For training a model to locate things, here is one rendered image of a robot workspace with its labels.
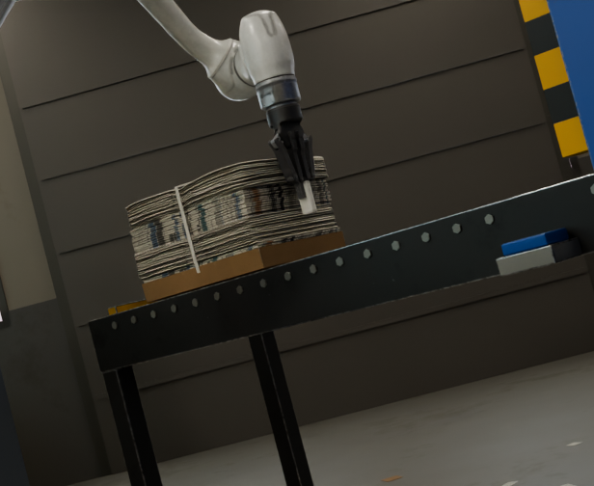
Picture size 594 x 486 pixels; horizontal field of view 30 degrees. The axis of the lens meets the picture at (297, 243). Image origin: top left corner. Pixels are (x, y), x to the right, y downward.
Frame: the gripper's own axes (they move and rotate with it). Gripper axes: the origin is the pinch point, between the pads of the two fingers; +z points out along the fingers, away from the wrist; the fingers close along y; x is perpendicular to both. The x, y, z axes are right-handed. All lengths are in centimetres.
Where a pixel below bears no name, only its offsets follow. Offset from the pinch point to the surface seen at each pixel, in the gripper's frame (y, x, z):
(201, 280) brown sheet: 14.3, -22.6, 11.1
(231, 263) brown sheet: 14.7, -12.3, 9.7
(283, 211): 3.5, -4.3, 1.5
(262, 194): 8.8, -4.1, -2.8
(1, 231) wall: -229, -409, -65
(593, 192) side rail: 23, 73, 16
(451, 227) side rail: 23, 47, 15
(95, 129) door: -267, -347, -108
